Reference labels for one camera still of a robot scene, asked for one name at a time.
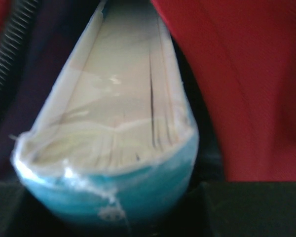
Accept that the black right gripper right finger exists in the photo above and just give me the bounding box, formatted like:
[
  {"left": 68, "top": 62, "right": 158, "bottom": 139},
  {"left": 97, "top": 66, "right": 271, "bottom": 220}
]
[{"left": 187, "top": 182, "right": 296, "bottom": 237}]

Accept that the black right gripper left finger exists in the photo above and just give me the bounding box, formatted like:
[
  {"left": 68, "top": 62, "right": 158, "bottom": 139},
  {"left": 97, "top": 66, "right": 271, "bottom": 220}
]
[{"left": 0, "top": 182, "right": 64, "bottom": 237}]

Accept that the teal notebook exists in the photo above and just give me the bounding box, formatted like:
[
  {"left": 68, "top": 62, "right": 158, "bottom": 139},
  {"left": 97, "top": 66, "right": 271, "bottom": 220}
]
[{"left": 12, "top": 0, "right": 199, "bottom": 237}]

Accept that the red student backpack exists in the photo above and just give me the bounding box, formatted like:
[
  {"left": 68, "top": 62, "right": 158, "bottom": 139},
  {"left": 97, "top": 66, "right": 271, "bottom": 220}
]
[{"left": 0, "top": 0, "right": 296, "bottom": 181}]

